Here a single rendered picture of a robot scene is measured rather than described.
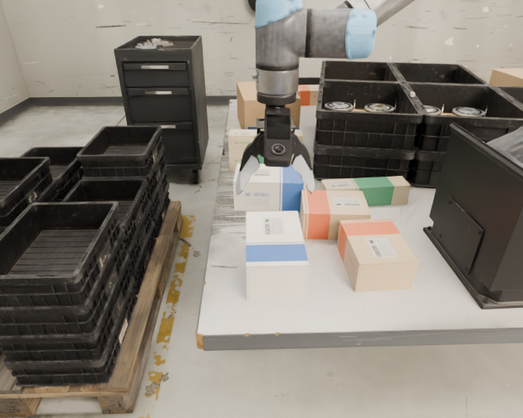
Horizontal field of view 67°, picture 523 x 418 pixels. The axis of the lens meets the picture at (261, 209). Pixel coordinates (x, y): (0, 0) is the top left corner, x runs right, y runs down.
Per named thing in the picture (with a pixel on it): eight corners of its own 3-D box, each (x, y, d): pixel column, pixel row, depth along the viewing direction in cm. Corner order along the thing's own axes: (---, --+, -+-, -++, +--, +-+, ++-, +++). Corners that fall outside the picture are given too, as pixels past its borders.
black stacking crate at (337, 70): (396, 114, 149) (402, 84, 143) (317, 111, 153) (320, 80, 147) (384, 89, 183) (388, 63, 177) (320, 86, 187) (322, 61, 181)
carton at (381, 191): (398, 193, 118) (402, 176, 115) (407, 204, 113) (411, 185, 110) (320, 197, 116) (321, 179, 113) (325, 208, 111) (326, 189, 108)
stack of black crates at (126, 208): (139, 298, 159) (124, 227, 142) (63, 299, 158) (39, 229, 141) (158, 240, 193) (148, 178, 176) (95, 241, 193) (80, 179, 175)
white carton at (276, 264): (306, 299, 79) (309, 264, 75) (246, 301, 79) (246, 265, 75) (295, 242, 97) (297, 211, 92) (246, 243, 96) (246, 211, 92)
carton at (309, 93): (324, 99, 209) (325, 85, 205) (328, 105, 199) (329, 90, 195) (294, 99, 208) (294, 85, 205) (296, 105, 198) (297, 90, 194)
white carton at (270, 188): (304, 191, 119) (305, 164, 115) (306, 212, 109) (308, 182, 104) (237, 190, 120) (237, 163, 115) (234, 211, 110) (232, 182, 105)
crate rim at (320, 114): (422, 123, 110) (424, 115, 109) (315, 119, 114) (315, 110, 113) (402, 89, 144) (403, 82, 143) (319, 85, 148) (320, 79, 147)
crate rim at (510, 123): (539, 129, 106) (542, 120, 105) (422, 123, 110) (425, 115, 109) (489, 92, 140) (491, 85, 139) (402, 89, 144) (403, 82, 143)
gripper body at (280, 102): (292, 145, 81) (295, 85, 75) (296, 162, 73) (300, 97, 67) (255, 146, 81) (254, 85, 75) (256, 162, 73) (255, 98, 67)
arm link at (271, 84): (301, 71, 65) (251, 71, 65) (300, 99, 67) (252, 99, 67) (296, 63, 72) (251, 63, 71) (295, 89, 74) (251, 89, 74)
